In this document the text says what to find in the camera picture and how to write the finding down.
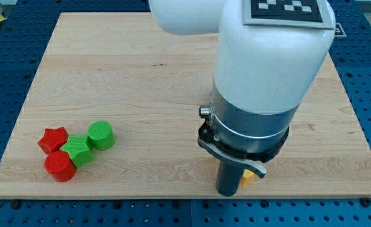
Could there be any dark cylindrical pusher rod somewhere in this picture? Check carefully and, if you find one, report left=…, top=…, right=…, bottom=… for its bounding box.
left=215, top=161, right=245, bottom=197

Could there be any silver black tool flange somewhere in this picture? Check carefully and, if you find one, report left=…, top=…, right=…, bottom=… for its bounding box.
left=197, top=85, right=298, bottom=178

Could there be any yellow hexagon block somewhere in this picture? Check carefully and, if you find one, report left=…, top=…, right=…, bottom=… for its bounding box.
left=240, top=170, right=256, bottom=187

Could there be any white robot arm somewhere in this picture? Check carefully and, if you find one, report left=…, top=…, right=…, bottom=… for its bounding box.
left=148, top=0, right=336, bottom=196

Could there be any wooden board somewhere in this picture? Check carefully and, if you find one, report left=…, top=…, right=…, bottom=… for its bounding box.
left=0, top=13, right=371, bottom=200

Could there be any green cylinder block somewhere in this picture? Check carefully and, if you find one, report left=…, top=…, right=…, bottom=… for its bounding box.
left=88, top=120, right=115, bottom=151

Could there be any fiducial marker tag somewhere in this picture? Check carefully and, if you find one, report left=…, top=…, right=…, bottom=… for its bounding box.
left=242, top=0, right=335, bottom=30

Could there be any green star block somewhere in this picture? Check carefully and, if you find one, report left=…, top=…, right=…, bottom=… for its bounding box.
left=60, top=134, right=95, bottom=168

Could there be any red cylinder block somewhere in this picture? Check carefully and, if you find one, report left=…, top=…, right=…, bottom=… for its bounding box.
left=44, top=151, right=76, bottom=182

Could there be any red star block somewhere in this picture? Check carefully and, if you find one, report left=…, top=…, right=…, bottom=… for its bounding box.
left=37, top=127, right=69, bottom=154

